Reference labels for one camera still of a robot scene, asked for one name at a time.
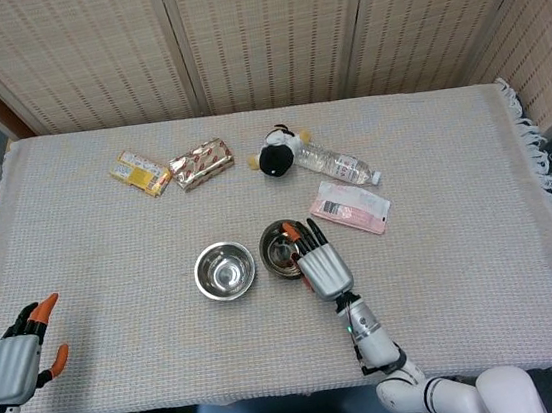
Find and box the yellow snack box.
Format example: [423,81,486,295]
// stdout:
[106,145,176,204]

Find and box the gold foil snack pack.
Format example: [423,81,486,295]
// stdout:
[165,135,240,195]

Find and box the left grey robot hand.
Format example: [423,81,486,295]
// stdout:
[0,291,77,409]

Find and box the pink white flat packet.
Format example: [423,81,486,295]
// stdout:
[306,173,395,244]

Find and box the black white plush penguin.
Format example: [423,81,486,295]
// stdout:
[243,120,317,182]

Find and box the woven beige fringed tablecloth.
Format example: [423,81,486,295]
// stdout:
[0,71,552,413]

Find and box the clear plastic water bottle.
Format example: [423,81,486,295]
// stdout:
[292,133,384,196]

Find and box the bamboo folding screen panel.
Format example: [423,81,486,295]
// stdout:
[157,0,387,123]
[338,0,552,102]
[0,0,199,144]
[459,0,552,140]

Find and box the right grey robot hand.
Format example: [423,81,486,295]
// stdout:
[280,213,359,308]

